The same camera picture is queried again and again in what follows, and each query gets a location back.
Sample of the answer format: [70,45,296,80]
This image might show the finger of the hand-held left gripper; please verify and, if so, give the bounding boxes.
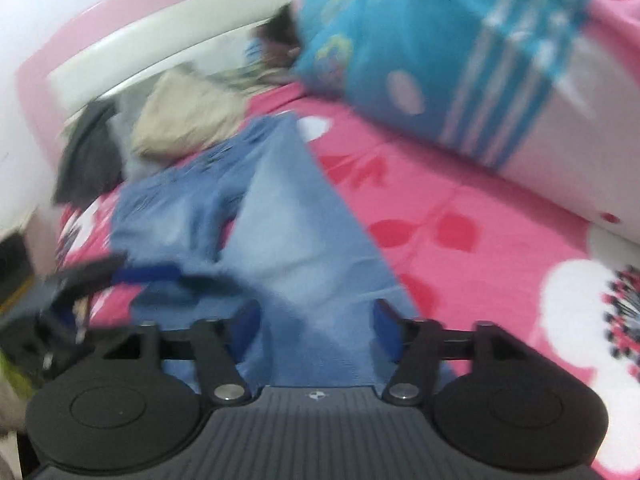
[47,254,186,293]

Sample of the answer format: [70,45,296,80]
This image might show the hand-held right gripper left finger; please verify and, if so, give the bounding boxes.
[102,302,263,406]

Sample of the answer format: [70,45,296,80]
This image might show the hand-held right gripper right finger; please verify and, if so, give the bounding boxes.
[374,299,531,407]

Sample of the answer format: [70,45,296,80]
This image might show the blue denim jeans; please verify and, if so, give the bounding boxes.
[107,112,456,391]

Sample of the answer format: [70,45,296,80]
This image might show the dark grey cloth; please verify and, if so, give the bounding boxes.
[52,100,126,208]

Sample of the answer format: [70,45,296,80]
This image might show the pink floral bed sheet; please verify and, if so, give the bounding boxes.
[55,82,640,480]

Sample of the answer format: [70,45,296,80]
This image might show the beige cloth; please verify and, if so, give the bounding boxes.
[131,70,251,161]

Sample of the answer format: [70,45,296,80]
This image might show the white and pink headboard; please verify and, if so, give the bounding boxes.
[15,0,311,126]

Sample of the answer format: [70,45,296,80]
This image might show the rolled pink and blue quilt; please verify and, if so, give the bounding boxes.
[292,0,640,231]

